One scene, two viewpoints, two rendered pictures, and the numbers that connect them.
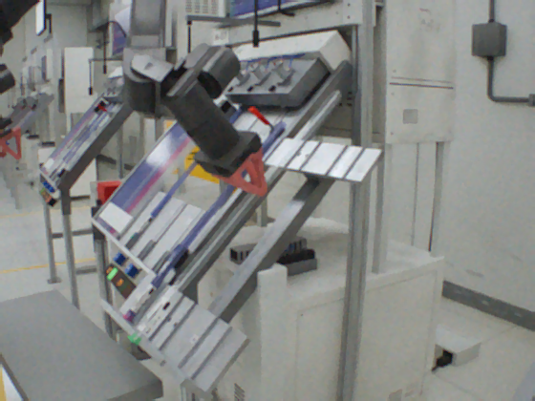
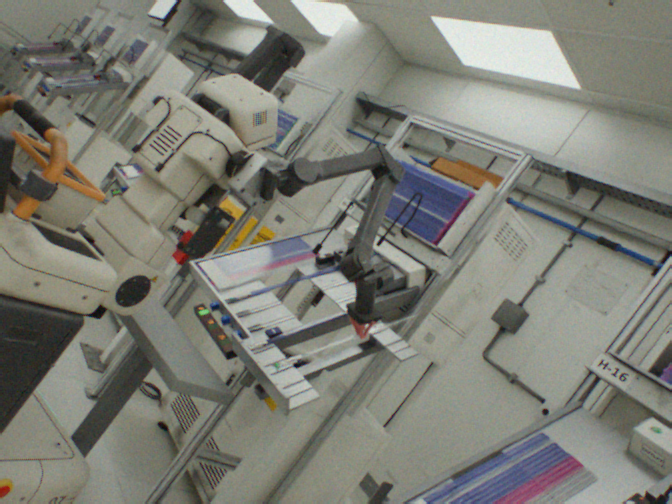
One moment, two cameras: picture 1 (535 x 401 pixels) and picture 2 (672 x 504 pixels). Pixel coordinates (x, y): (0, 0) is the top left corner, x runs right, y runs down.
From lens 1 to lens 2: 1.04 m
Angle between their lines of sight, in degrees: 15
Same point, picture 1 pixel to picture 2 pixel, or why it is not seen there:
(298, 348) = not seen: hidden behind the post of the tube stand
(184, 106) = (367, 288)
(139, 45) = (364, 247)
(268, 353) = (297, 415)
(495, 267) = (410, 482)
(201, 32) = not seen: hidden behind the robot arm
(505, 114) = (487, 374)
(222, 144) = (367, 310)
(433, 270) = (380, 440)
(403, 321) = (344, 461)
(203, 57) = (382, 269)
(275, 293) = (323, 385)
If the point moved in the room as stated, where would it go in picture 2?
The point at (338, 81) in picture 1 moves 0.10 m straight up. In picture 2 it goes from (407, 295) to (422, 275)
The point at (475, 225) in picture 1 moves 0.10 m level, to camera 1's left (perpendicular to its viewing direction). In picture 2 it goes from (414, 439) to (401, 431)
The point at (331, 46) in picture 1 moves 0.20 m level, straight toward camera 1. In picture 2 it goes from (416, 274) to (424, 277)
